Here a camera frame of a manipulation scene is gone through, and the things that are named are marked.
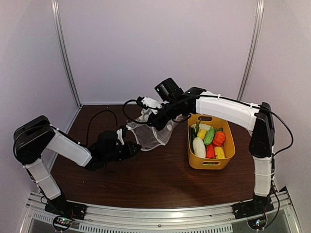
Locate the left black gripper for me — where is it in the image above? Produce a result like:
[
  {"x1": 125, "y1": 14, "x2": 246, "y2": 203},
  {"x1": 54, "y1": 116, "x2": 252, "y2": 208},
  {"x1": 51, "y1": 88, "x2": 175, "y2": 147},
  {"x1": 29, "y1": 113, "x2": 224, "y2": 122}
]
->
[{"x1": 103, "y1": 140, "x2": 141, "y2": 163}]

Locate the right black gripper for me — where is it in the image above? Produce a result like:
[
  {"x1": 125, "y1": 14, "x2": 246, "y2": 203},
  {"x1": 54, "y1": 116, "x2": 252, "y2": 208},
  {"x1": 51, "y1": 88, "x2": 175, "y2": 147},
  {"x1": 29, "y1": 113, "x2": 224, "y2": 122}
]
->
[{"x1": 147, "y1": 100, "x2": 179, "y2": 132}]

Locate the clear dotted zip bag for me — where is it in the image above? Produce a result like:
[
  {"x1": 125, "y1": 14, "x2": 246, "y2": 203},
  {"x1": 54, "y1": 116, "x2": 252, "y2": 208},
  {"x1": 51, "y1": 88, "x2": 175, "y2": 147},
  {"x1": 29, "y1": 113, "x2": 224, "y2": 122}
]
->
[{"x1": 126, "y1": 115, "x2": 182, "y2": 151}]

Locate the green toy bitter gourd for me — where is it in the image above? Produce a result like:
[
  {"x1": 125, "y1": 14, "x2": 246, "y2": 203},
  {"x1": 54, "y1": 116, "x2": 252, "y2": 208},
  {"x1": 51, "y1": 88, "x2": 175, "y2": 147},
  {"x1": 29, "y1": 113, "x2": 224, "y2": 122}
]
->
[{"x1": 204, "y1": 126, "x2": 215, "y2": 145}]

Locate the white toy radish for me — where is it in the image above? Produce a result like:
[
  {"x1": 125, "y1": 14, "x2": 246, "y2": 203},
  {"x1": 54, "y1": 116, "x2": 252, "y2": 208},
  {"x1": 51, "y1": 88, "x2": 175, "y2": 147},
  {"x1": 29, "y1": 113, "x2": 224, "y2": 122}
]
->
[{"x1": 192, "y1": 137, "x2": 206, "y2": 158}]

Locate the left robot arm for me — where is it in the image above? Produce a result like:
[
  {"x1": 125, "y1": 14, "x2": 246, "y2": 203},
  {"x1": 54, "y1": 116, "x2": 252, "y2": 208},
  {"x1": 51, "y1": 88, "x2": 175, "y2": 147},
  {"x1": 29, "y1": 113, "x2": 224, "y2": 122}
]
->
[{"x1": 13, "y1": 116, "x2": 141, "y2": 216}]

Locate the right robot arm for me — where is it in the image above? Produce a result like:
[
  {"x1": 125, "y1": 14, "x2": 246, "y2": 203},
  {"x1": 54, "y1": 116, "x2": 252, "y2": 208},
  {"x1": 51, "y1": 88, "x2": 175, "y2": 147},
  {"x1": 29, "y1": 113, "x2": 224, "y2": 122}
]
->
[{"x1": 146, "y1": 78, "x2": 275, "y2": 215}]

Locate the green leafy toy vegetable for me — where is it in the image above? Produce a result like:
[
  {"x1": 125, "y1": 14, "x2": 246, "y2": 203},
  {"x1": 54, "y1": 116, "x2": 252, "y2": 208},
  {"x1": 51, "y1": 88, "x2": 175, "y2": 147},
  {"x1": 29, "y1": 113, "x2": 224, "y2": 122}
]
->
[{"x1": 189, "y1": 121, "x2": 201, "y2": 139}]

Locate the yellow toy pepper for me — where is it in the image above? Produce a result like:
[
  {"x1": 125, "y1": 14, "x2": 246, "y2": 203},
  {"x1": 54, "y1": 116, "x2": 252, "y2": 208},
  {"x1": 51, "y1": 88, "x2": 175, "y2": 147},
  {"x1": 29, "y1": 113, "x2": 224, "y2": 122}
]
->
[{"x1": 197, "y1": 129, "x2": 207, "y2": 140}]

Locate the orange toy pumpkin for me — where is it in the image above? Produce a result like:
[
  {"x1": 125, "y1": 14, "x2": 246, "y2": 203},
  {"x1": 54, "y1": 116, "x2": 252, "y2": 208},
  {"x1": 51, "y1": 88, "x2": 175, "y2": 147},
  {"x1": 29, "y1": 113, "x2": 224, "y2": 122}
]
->
[{"x1": 212, "y1": 131, "x2": 225, "y2": 147}]

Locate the red toy pepper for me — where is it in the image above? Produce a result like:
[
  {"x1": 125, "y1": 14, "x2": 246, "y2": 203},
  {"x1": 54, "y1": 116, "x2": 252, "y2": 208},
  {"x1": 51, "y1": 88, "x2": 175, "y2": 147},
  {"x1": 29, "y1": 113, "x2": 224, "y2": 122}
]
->
[{"x1": 206, "y1": 144, "x2": 215, "y2": 159}]

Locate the yellow toy corn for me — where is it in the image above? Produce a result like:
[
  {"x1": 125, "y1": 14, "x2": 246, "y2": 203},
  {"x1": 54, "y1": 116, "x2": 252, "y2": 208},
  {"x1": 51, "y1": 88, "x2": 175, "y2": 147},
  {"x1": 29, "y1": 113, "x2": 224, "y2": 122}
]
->
[{"x1": 214, "y1": 147, "x2": 226, "y2": 159}]

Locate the yellow plastic basket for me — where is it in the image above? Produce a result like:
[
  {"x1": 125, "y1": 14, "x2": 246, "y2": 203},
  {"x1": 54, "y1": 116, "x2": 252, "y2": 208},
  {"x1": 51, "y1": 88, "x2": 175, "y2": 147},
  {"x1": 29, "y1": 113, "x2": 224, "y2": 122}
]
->
[{"x1": 188, "y1": 114, "x2": 236, "y2": 170}]

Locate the dark green toy cucumber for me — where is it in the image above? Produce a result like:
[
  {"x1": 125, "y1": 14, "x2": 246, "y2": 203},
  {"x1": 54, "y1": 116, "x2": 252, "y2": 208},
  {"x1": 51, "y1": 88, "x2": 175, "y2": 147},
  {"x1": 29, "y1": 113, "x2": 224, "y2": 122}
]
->
[{"x1": 202, "y1": 161, "x2": 221, "y2": 166}]

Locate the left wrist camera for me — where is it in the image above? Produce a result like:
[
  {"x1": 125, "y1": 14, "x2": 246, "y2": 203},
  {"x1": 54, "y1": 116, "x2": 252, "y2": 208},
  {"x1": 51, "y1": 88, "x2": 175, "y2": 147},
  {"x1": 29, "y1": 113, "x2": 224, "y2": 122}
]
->
[{"x1": 116, "y1": 126, "x2": 127, "y2": 145}]

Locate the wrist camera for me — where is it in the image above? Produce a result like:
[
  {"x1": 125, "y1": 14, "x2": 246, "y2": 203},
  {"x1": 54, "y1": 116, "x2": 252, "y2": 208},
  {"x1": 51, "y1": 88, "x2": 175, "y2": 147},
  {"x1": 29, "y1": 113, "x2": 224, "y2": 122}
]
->
[
  {"x1": 137, "y1": 97, "x2": 162, "y2": 115},
  {"x1": 116, "y1": 126, "x2": 127, "y2": 145}
]

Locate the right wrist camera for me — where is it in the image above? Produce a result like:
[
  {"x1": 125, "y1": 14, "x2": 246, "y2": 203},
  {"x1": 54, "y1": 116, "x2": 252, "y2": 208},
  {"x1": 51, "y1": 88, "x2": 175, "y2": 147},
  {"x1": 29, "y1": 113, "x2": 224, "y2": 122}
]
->
[{"x1": 137, "y1": 97, "x2": 162, "y2": 115}]

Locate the left black camera cable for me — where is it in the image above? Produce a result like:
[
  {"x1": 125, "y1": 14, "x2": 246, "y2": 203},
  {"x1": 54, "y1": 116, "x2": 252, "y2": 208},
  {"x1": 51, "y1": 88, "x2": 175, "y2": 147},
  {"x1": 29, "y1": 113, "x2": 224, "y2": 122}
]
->
[{"x1": 86, "y1": 110, "x2": 119, "y2": 149}]

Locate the black camera cable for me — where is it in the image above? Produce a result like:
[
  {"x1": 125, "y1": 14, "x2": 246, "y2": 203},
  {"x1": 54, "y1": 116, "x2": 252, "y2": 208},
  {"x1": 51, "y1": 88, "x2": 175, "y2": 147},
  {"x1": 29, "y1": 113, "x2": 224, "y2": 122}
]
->
[
  {"x1": 86, "y1": 110, "x2": 119, "y2": 149},
  {"x1": 122, "y1": 98, "x2": 146, "y2": 124}
]

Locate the right black camera cable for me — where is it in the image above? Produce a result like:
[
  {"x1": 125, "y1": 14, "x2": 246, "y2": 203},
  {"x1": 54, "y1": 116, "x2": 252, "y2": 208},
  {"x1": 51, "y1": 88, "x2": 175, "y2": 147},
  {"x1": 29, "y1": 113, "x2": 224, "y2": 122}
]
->
[{"x1": 122, "y1": 98, "x2": 146, "y2": 124}]

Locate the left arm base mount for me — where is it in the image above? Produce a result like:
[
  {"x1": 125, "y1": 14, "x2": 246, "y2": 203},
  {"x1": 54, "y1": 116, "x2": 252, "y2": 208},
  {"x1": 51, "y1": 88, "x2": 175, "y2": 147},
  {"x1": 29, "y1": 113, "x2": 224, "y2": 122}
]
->
[{"x1": 44, "y1": 201, "x2": 86, "y2": 220}]

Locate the right aluminium corner post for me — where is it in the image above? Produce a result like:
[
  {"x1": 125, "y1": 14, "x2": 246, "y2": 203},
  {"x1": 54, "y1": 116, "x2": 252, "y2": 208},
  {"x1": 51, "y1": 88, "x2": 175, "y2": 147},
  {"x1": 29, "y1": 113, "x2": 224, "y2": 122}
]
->
[{"x1": 237, "y1": 0, "x2": 265, "y2": 101}]

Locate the aluminium corner post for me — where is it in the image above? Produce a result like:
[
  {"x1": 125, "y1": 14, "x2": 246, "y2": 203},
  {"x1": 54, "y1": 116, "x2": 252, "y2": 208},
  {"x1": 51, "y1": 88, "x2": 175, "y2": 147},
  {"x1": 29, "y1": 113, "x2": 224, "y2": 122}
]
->
[
  {"x1": 51, "y1": 0, "x2": 82, "y2": 108},
  {"x1": 237, "y1": 0, "x2": 265, "y2": 101}
]

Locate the aluminium front rail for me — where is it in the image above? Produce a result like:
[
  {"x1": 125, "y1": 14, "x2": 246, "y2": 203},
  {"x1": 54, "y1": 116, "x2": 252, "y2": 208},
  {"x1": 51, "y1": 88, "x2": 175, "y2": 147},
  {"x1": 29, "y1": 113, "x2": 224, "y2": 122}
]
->
[{"x1": 18, "y1": 191, "x2": 302, "y2": 233}]

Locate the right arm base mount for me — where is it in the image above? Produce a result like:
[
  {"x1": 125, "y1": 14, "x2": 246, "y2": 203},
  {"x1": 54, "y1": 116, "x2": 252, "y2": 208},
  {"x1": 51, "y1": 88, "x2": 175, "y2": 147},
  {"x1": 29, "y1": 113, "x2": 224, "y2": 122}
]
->
[{"x1": 232, "y1": 199, "x2": 274, "y2": 219}]

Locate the left aluminium corner post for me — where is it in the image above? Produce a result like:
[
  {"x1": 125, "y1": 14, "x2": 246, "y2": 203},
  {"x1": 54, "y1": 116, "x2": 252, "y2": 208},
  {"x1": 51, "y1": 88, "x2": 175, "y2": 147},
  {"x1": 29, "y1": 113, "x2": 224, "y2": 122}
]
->
[{"x1": 51, "y1": 0, "x2": 82, "y2": 108}]

